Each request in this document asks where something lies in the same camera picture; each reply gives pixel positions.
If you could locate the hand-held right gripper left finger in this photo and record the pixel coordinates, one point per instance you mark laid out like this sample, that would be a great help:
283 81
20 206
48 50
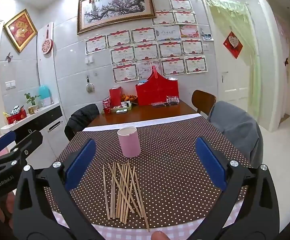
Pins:
81 163

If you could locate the bundle of wooden chopsticks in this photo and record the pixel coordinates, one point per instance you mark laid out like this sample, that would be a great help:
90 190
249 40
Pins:
123 192

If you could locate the teal water jug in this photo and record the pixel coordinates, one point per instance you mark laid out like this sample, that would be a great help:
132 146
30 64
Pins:
44 92

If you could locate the zebra striped cloth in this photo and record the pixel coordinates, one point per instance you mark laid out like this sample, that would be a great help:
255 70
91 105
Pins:
16 109

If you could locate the gold framed red picture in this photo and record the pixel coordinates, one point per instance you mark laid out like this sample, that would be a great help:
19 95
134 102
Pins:
21 30

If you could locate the green sheer curtain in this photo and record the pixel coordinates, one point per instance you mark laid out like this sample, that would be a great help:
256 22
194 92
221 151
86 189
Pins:
225 7

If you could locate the small red box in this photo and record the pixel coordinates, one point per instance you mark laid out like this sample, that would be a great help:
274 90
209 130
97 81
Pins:
115 96

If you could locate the white double light switch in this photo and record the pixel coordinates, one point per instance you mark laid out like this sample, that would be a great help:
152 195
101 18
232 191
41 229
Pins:
10 85

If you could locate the dark pen packet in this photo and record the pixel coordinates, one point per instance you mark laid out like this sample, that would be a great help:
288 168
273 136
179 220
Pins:
160 104

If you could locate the butterfly wall sticker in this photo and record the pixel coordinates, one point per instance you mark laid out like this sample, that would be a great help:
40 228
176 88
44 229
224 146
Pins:
9 57

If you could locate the framed plum blossom painting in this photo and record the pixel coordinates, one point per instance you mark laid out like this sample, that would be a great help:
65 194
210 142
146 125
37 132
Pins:
115 7

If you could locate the group of wall certificates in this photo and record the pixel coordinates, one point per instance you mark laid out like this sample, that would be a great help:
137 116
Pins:
145 52

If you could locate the red round wall ornament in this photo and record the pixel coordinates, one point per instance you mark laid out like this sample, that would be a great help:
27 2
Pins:
46 46

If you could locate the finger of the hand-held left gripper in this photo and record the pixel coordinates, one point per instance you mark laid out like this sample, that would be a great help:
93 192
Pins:
4 140
29 141

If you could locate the white cloth strip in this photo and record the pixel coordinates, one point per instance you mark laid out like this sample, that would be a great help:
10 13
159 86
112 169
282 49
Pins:
160 120

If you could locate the brown wooden chair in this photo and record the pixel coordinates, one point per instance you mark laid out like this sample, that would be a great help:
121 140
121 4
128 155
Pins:
202 100

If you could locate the white wall switch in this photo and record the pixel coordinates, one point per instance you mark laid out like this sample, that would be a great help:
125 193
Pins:
89 60

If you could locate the person's right hand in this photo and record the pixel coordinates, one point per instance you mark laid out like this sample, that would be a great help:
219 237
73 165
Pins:
160 236

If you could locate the black plastic packet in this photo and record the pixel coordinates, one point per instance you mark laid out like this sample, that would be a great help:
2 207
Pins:
172 100

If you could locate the hanging turtle ornament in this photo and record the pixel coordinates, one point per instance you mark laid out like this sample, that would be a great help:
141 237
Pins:
90 88

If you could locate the red diamond door decoration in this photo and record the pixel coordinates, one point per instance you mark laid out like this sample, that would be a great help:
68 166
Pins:
232 45

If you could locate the white black cabinet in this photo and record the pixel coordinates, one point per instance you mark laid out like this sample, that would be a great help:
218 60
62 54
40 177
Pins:
47 120

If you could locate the black jacket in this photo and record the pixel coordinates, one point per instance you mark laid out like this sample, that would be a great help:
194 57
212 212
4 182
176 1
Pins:
81 120

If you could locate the white door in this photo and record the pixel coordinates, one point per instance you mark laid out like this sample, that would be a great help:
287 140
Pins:
232 80

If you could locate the brown polka dot tablecloth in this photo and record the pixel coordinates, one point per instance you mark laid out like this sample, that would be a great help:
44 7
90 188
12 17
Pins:
172 180

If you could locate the red soda can pack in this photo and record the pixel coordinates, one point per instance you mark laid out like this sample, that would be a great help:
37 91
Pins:
106 108

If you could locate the pink cup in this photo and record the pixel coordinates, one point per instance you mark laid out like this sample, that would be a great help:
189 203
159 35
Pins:
130 145

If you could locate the small wall photo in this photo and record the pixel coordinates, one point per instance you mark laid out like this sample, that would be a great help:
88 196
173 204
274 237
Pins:
207 37

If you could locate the orange snack pile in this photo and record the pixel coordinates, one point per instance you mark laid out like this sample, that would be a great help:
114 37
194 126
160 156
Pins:
128 97

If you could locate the pink cloth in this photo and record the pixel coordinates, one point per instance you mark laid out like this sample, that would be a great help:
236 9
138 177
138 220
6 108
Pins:
2 153

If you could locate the small potted plant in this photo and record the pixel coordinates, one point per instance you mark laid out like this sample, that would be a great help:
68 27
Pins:
31 100

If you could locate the red gift bag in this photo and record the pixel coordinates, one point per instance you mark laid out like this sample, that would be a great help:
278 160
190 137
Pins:
157 92

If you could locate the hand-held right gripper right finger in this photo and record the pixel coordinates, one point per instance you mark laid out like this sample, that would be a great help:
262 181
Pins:
211 162

